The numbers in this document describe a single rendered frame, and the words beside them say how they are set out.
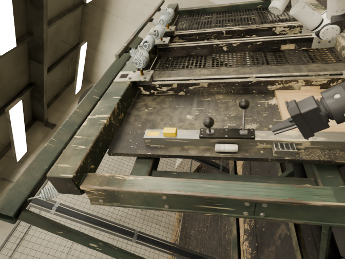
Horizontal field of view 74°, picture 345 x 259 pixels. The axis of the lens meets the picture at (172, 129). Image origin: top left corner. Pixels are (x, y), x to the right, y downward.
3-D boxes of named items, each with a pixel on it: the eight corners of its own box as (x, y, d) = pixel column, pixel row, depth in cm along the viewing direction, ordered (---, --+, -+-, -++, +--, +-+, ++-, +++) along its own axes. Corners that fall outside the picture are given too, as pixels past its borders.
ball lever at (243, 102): (249, 136, 81) (250, 98, 79) (238, 136, 82) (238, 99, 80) (248, 134, 85) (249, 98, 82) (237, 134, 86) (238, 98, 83)
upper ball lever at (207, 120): (215, 137, 86) (214, 126, 74) (205, 137, 87) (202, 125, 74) (215, 128, 87) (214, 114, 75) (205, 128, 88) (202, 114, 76)
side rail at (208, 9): (294, 11, 214) (296, -2, 207) (178, 21, 238) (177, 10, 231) (292, 8, 220) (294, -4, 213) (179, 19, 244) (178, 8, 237)
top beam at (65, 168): (84, 196, 77) (72, 178, 71) (58, 193, 80) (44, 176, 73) (179, 13, 240) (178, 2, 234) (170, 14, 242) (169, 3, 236)
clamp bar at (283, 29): (322, 34, 151) (334, -7, 136) (151, 46, 177) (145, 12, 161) (318, 29, 159) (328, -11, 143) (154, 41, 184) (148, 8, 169)
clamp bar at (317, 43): (335, 48, 134) (350, 3, 118) (142, 59, 159) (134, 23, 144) (329, 42, 141) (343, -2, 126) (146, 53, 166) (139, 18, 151)
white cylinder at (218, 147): (215, 153, 84) (237, 153, 83) (215, 147, 82) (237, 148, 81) (215, 147, 86) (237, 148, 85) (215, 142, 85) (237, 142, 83)
